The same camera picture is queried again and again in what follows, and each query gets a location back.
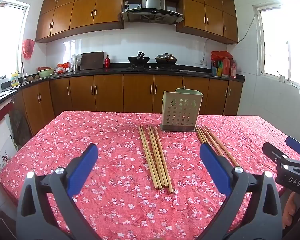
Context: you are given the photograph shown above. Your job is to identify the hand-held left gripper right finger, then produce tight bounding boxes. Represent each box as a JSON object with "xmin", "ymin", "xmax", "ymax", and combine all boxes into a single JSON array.
[{"xmin": 197, "ymin": 143, "xmax": 283, "ymax": 240}]

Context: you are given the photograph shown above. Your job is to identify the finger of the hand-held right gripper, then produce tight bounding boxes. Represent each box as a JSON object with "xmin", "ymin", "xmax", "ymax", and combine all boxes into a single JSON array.
[
  {"xmin": 262, "ymin": 142, "xmax": 290, "ymax": 166},
  {"xmin": 285, "ymin": 136, "xmax": 300, "ymax": 163}
]

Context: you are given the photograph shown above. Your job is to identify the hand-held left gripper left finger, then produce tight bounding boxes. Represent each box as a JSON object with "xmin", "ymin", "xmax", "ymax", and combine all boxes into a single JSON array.
[{"xmin": 16, "ymin": 143, "xmax": 102, "ymax": 240}]

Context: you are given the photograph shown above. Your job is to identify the pale green perforated utensil holder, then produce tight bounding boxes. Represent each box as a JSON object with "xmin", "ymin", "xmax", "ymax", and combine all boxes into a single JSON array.
[{"xmin": 160, "ymin": 88, "xmax": 204, "ymax": 132}]

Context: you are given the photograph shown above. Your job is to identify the person's right hand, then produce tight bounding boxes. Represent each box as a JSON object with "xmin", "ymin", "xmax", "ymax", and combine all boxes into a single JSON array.
[{"xmin": 282, "ymin": 192, "xmax": 296, "ymax": 230}]

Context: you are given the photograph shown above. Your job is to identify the red floral tablecloth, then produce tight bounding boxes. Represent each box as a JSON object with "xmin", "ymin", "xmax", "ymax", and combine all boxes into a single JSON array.
[{"xmin": 0, "ymin": 110, "xmax": 300, "ymax": 240}]

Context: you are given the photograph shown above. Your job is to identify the dark plastic bag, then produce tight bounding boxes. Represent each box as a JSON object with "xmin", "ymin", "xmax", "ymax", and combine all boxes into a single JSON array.
[{"xmin": 9, "ymin": 109, "xmax": 32, "ymax": 147}]

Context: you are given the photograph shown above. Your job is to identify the wooden base cabinets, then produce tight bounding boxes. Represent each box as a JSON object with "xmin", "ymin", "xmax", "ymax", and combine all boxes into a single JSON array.
[{"xmin": 11, "ymin": 74, "xmax": 244, "ymax": 135}]

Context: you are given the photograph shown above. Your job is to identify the group of condiment bottles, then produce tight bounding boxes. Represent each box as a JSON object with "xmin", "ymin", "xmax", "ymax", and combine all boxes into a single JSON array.
[{"xmin": 211, "ymin": 56, "xmax": 237, "ymax": 78}]

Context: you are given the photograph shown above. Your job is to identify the black kitchen countertop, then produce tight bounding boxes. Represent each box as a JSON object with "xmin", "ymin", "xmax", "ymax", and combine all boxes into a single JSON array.
[{"xmin": 0, "ymin": 66, "xmax": 245, "ymax": 110}]

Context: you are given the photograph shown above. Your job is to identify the red and white plastic bag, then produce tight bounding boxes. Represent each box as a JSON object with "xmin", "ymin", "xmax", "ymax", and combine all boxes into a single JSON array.
[{"xmin": 55, "ymin": 62, "xmax": 73, "ymax": 74}]

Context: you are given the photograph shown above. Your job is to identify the green basin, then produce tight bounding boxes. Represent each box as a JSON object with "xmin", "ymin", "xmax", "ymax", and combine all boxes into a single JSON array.
[{"xmin": 37, "ymin": 67, "xmax": 54, "ymax": 78}]

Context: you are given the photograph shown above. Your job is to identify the dark wooden cutting board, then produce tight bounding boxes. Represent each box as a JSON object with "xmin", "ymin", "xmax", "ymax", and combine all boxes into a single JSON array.
[{"xmin": 80, "ymin": 51, "xmax": 105, "ymax": 70}]

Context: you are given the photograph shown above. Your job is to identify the steel container in clear bag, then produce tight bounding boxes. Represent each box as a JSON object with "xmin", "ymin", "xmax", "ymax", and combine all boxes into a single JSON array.
[{"xmin": 71, "ymin": 54, "xmax": 83, "ymax": 71}]

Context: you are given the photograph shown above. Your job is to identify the red plastic bag over condiments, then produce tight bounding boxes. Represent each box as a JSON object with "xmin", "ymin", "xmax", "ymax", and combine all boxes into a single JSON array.
[{"xmin": 211, "ymin": 51, "xmax": 233, "ymax": 60}]

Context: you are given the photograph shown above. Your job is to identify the metal faucet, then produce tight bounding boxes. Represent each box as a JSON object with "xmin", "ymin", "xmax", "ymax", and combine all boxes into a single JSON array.
[{"xmin": 20, "ymin": 62, "xmax": 28, "ymax": 84}]

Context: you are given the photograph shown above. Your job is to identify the black gas stove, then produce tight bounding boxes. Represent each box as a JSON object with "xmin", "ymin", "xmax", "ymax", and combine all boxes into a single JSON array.
[{"xmin": 126, "ymin": 65, "xmax": 180, "ymax": 71}]

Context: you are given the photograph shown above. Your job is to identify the wok with lid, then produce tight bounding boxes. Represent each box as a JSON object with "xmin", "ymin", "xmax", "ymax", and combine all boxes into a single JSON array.
[{"xmin": 155, "ymin": 52, "xmax": 178, "ymax": 65}]

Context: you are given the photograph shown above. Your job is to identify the black wok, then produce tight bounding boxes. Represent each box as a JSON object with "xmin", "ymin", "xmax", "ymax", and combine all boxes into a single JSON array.
[{"xmin": 127, "ymin": 51, "xmax": 151, "ymax": 68}]

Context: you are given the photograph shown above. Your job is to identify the red hanging plastic bag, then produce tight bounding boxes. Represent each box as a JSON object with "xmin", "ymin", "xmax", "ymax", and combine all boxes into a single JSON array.
[{"xmin": 22, "ymin": 39, "xmax": 35, "ymax": 60}]

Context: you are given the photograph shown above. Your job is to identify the steel range hood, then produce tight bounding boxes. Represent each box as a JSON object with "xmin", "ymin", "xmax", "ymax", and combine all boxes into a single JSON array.
[{"xmin": 122, "ymin": 0, "xmax": 184, "ymax": 25}]

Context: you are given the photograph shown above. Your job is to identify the large window with white frame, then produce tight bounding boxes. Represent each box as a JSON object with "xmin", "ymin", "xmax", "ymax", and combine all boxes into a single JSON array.
[{"xmin": 252, "ymin": 2, "xmax": 300, "ymax": 90}]

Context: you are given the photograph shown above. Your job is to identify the grey wall cable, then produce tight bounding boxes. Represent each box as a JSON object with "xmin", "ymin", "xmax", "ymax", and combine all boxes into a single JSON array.
[{"xmin": 239, "ymin": 14, "xmax": 256, "ymax": 43}]

